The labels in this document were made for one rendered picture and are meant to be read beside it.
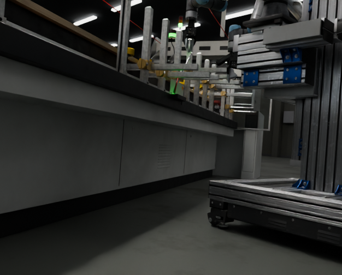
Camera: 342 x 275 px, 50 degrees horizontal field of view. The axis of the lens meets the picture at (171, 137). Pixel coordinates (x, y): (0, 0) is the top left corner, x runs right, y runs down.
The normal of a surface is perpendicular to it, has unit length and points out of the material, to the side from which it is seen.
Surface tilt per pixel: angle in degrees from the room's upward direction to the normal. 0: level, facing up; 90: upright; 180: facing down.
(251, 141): 90
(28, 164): 90
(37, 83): 90
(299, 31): 90
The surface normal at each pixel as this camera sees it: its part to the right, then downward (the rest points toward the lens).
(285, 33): -0.73, -0.06
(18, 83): 0.94, 0.07
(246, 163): -0.34, -0.04
